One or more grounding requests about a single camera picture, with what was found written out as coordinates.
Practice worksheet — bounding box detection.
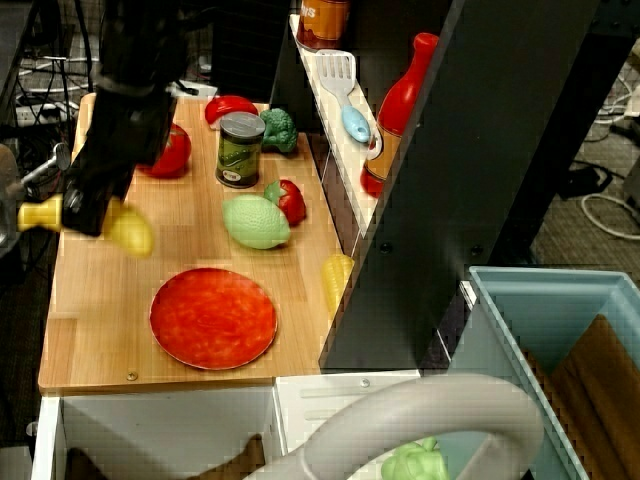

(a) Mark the light blue plastic bin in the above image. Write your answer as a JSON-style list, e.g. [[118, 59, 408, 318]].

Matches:
[[446, 264, 640, 480]]

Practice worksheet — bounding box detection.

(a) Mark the white coiled cable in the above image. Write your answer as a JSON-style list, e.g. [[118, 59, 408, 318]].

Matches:
[[581, 191, 640, 237]]

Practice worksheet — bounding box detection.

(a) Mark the white wall shelf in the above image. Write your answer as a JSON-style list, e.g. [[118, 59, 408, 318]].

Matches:
[[288, 13, 387, 239]]

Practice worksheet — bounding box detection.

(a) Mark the white power strip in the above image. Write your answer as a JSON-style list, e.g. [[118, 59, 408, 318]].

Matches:
[[13, 101, 77, 127], [167, 78, 220, 99]]

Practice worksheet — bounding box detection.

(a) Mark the light green toy vegetable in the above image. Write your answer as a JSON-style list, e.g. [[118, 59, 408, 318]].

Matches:
[[380, 435, 450, 480]]

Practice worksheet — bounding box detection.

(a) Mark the silver metal clamp handle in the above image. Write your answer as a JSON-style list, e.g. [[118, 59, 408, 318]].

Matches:
[[18, 141, 72, 187]]

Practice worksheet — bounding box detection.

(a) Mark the green toy lime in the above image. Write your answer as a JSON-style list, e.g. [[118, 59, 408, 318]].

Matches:
[[221, 193, 293, 251]]

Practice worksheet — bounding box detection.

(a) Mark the red toy pepper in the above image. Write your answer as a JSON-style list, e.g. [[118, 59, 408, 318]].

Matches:
[[203, 94, 260, 132]]

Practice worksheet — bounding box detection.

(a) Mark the green pickle toy can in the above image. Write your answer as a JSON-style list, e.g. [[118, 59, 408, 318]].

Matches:
[[214, 110, 267, 190]]

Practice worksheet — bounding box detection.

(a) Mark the yellow toy banana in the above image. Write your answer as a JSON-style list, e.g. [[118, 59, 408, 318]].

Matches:
[[16, 193, 156, 260]]

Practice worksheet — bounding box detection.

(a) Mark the grey curved toy faucet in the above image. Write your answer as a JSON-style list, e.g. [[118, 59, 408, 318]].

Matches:
[[243, 371, 547, 480]]

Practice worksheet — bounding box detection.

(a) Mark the white toy kitchen cabinet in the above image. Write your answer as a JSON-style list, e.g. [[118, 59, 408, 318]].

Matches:
[[30, 368, 452, 480]]

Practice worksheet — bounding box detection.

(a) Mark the yellow toy corn cob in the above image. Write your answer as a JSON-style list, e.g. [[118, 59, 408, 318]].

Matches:
[[320, 252, 356, 315]]

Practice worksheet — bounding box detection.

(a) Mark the green toy broccoli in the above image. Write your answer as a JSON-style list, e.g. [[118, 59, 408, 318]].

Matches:
[[258, 106, 300, 154]]

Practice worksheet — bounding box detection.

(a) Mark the black metal frame post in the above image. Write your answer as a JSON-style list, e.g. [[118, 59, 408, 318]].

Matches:
[[487, 0, 640, 267]]

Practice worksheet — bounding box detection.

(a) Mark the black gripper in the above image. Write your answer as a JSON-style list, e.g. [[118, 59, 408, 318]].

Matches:
[[59, 82, 180, 238]]

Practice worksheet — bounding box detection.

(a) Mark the red toy tomato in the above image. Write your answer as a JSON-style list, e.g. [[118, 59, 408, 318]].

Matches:
[[136, 121, 193, 180]]

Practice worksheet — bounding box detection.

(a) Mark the orange toy can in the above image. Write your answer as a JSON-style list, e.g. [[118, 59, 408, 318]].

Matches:
[[295, 0, 352, 53]]

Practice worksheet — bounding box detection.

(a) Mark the red toy ketchup bottle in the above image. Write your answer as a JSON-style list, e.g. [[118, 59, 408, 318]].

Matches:
[[359, 31, 441, 199]]

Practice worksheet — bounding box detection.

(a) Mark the red toy strawberry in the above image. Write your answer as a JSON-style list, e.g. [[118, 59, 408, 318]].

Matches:
[[262, 177, 308, 228]]

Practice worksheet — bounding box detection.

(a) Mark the red round plate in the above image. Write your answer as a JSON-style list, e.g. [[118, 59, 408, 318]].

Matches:
[[149, 266, 279, 372]]

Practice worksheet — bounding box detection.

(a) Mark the white spatula with blue handle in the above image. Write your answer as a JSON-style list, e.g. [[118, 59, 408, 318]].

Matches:
[[314, 48, 373, 144]]

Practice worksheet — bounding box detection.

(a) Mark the black toy kitchen panel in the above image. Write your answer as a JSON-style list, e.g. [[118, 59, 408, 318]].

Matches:
[[318, 0, 602, 374]]

